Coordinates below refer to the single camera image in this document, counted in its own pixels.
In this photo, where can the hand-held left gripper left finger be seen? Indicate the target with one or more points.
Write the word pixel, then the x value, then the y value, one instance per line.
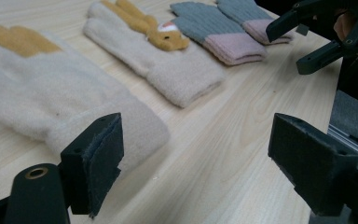
pixel 102 161

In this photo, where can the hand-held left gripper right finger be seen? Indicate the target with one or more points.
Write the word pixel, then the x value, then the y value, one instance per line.
pixel 310 161

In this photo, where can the beige glove with yellow animal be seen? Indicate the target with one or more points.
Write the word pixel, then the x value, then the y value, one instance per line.
pixel 59 93
pixel 174 74

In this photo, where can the aluminium table side rail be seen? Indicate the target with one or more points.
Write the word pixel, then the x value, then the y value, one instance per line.
pixel 351 143

